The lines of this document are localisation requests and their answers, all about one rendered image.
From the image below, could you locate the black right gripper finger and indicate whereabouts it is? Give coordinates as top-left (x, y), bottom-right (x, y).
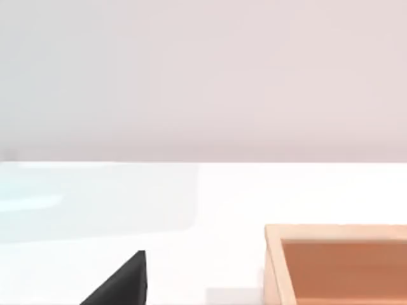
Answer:
top-left (79, 250), bottom-right (148, 305)

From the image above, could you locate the shallow salmon-coloured box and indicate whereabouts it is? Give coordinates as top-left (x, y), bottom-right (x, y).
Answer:
top-left (263, 224), bottom-right (407, 305)

